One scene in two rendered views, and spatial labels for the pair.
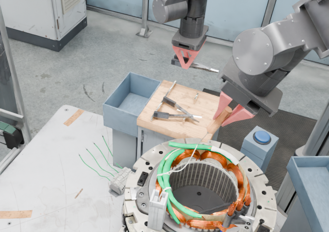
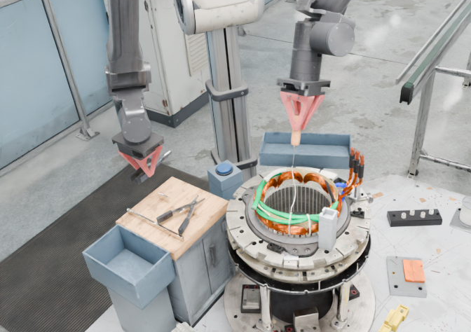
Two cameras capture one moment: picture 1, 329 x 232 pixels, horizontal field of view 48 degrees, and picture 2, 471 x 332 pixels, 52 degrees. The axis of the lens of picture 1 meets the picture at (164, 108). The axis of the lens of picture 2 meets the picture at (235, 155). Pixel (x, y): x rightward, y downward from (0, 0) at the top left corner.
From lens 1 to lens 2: 0.76 m
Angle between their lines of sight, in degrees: 52
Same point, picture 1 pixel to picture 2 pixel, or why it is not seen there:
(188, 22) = not seen: hidden behind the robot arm
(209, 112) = (186, 192)
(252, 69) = (347, 49)
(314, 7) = not seen: outside the picture
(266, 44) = (346, 28)
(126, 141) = (158, 303)
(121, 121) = (157, 279)
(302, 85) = (33, 188)
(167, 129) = (199, 230)
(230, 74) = (303, 81)
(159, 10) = (138, 127)
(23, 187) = not seen: outside the picture
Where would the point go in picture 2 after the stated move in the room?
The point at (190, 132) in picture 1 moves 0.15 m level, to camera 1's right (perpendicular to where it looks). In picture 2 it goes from (209, 211) to (230, 174)
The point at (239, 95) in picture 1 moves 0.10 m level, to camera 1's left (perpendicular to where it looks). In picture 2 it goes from (316, 89) to (305, 117)
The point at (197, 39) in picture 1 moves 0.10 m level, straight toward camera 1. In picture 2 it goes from (153, 135) to (193, 142)
